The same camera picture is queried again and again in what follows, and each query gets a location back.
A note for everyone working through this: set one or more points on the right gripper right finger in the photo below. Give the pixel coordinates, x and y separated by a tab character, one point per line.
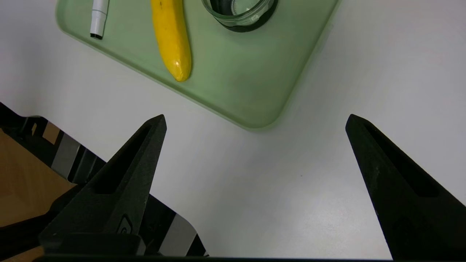
407	203

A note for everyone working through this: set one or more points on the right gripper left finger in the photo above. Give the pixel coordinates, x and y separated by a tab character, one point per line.
120	189

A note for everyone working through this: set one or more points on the yellow banana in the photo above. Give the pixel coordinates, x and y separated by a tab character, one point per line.
171	40

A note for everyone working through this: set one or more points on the white marker pen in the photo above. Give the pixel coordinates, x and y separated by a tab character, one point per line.
98	22

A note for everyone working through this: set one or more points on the glass cup with black holder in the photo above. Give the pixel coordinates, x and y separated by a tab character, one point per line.
240	16

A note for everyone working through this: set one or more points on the green plastic tray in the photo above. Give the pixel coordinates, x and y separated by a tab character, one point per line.
236	72

